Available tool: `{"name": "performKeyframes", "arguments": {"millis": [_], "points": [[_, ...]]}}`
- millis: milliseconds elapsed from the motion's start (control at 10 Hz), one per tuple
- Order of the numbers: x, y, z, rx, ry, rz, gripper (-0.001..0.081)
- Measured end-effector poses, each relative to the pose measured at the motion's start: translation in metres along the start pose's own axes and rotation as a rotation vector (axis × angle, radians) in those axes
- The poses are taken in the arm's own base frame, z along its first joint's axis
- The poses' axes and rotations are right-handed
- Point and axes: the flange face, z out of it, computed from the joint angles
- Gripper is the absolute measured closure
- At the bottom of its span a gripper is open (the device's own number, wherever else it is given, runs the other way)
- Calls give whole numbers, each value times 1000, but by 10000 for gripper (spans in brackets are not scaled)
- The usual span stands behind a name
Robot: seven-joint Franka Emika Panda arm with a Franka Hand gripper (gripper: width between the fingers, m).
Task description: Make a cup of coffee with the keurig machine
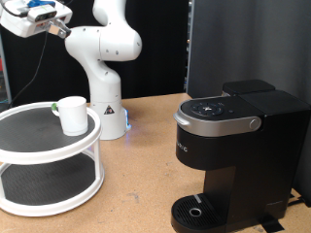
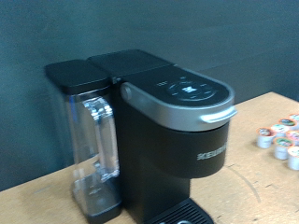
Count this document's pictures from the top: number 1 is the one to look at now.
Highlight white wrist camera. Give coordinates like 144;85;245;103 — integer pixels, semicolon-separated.
26;7;58;23

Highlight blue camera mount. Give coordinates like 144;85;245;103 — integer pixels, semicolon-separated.
26;0;56;9

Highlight grey metal frame post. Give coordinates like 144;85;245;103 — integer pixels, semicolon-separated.
184;0;193;95
0;35;14;108

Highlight black tape strip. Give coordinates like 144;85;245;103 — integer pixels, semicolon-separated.
258;214;286;233

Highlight white two-tier turntable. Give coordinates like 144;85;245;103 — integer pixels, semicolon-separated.
0;101;105;217

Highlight black power cable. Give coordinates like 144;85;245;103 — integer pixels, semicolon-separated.
286;193;307;208

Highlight black Keurig coffee machine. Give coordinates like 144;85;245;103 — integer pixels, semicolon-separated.
170;79;311;233

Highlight black hanging cable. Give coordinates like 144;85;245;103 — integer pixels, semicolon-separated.
8;31;50;105

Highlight white mug with green tape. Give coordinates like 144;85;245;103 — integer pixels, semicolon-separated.
52;95;89;137

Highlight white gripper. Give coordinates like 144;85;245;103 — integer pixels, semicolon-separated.
0;6;74;39

